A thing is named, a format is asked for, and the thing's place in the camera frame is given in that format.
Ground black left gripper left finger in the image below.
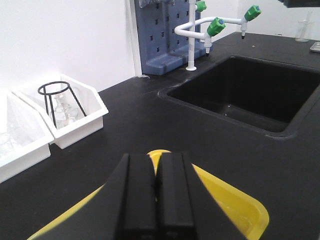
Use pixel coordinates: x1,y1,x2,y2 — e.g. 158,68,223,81
74,152,158,240

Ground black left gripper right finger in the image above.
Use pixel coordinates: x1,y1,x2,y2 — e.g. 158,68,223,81
156,152,246,240

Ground yellow plastic tray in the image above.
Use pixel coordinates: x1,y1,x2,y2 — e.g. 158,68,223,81
31,149,269,240

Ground grey metal tray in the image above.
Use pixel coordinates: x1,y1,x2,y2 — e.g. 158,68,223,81
309,41,320,53

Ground white bin right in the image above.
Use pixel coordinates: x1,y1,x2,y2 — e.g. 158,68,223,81
12,73,109,149

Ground white bin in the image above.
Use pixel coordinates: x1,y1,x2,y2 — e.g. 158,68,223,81
0,89,54,183
12,73,109,149

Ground clear glass flask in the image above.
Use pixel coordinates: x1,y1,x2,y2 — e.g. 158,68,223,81
54,94,79,129

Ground white bin middle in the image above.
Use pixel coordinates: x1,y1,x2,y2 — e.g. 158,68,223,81
0,89,54,183

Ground black lab sink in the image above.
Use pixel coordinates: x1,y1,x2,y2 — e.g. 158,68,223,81
158,55,320,139

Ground blue-grey pegboard drying rack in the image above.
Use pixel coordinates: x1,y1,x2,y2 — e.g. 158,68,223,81
134,0,213,76

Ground white lab faucet green knobs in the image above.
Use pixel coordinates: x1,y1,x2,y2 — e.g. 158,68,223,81
174,0,262,72

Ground clear measuring cylinder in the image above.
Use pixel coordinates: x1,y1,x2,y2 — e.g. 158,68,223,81
294,10,314,43

